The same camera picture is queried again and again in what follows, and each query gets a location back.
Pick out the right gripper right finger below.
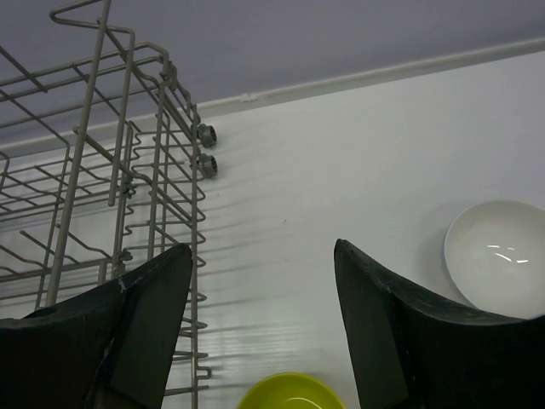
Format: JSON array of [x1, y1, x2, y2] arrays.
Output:
[[334, 239, 544, 408]]

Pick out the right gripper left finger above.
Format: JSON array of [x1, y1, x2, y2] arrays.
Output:
[[1, 244, 192, 408]]

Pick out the white round bowl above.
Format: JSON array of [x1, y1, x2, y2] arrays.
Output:
[[444, 200, 544, 320]]

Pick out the lime green bowl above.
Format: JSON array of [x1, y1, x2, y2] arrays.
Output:
[[238, 372, 346, 409]]

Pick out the grey wire dish rack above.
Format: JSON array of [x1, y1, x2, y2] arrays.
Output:
[[1, 1, 217, 408]]

